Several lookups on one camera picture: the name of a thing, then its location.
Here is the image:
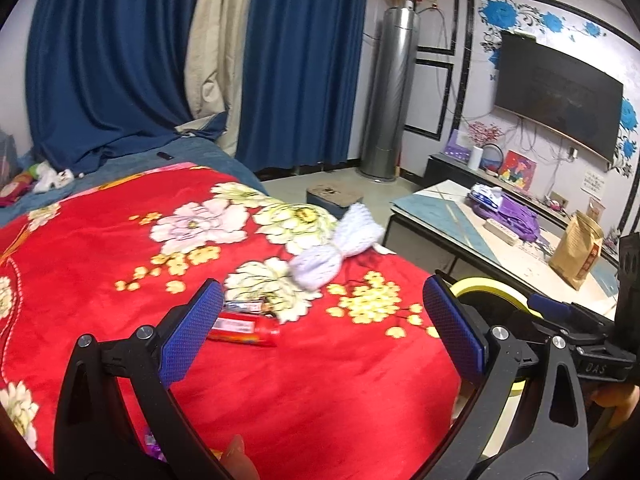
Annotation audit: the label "grey mesh bag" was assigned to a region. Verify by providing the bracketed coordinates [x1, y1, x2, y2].
[0, 130, 18, 186]

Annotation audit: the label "blue white packet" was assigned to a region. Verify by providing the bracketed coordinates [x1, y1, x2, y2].
[470, 184, 503, 208]

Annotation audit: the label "pink flower branch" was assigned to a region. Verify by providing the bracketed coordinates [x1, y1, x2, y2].
[467, 122, 503, 146]

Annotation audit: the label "cardboard box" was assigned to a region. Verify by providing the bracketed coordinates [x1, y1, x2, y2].
[306, 184, 365, 221]

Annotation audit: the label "purple candy wrapper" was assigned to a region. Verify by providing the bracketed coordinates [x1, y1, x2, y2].
[144, 434, 167, 462]

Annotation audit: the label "red snack packet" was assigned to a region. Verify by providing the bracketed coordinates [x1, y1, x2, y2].
[206, 311, 281, 348]

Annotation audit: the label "yellow rimmed bin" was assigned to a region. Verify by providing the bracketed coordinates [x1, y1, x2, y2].
[450, 277, 543, 396]

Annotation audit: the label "white plush toy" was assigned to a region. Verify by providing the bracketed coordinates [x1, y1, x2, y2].
[32, 161, 76, 194]

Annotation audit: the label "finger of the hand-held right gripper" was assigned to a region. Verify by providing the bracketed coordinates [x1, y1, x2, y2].
[510, 292, 619, 350]

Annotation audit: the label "silver tower air conditioner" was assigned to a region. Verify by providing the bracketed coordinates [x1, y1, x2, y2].
[359, 0, 421, 182]

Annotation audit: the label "beige curtain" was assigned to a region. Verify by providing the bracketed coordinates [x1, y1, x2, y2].
[182, 0, 258, 156]

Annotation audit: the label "brown paper bag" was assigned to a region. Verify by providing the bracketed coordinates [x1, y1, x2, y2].
[548, 210, 605, 291]

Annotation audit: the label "purple box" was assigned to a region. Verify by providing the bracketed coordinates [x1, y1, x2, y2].
[444, 129, 473, 161]

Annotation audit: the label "marble pattern coffee table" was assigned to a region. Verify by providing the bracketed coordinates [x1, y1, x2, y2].
[389, 179, 618, 321]

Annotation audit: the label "blue bed sheet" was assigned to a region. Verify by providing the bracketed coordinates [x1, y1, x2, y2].
[0, 135, 268, 226]

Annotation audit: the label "striped candy wrapper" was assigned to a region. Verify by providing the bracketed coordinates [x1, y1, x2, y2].
[222, 299, 276, 317]

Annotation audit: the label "narrow blue curtain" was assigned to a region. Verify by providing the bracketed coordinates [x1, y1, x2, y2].
[235, 0, 371, 173]

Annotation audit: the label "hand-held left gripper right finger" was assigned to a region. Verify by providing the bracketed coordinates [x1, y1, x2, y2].
[420, 274, 592, 480]

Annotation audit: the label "person's right hand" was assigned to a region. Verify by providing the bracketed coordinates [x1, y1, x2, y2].
[590, 385, 640, 431]

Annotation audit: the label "person's left hand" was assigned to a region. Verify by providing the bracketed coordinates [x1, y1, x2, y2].
[218, 434, 261, 480]

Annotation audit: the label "wide blue curtain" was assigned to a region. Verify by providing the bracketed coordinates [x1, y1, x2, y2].
[25, 0, 211, 173]

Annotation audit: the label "red floral blanket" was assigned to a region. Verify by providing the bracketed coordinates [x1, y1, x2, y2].
[0, 162, 461, 480]

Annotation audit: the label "colourful toys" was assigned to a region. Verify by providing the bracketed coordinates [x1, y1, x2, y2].
[0, 165, 38, 208]

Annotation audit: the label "white power strip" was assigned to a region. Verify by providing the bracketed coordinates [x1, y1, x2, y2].
[484, 217, 518, 246]

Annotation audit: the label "purple cloth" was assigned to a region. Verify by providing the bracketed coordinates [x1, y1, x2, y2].
[465, 195, 542, 243]

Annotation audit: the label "white yarn skein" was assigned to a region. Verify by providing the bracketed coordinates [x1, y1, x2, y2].
[289, 202, 386, 292]

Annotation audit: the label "colourful picture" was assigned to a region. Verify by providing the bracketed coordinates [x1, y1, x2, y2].
[499, 150, 537, 192]

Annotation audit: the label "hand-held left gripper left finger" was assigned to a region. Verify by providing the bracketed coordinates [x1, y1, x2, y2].
[52, 279, 225, 480]

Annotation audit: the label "black wall television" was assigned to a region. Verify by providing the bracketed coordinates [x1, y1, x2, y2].
[494, 30, 625, 163]

